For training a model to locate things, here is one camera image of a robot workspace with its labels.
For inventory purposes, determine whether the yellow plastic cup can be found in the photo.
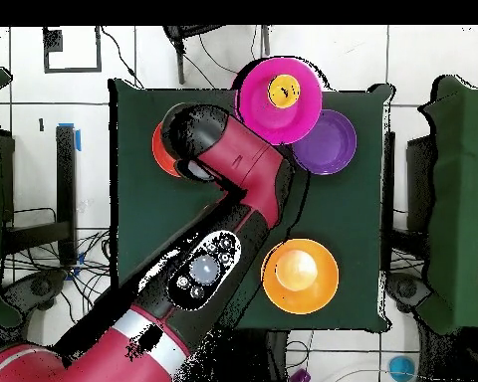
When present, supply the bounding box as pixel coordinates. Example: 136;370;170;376
266;74;303;109

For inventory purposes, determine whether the black square floor frame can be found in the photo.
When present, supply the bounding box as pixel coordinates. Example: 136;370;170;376
42;26;104;75

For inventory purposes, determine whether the black metal stand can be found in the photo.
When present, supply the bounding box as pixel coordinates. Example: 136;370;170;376
1;124;79;268
381;130;435;276

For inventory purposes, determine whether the orange plastic bowl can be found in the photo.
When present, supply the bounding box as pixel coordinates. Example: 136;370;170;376
260;238;341;316

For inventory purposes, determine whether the black cable tangle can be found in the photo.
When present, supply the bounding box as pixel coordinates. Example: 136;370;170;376
1;228;119;323

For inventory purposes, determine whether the purple plastic bowl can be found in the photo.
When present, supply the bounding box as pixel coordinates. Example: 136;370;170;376
291;108;359;176

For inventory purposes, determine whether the pink plastic bowl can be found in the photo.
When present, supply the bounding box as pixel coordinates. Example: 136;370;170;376
233;56;324;147

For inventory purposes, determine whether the red plastic bowl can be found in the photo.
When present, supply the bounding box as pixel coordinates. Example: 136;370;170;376
151;120;183;179

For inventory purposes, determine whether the blue tape strip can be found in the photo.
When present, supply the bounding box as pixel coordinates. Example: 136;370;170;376
58;122;82;152

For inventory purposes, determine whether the dark green tablecloth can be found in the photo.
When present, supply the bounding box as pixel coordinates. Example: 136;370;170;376
108;78;395;334

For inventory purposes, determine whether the blue round object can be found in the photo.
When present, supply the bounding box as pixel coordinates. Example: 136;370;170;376
388;355;417;382

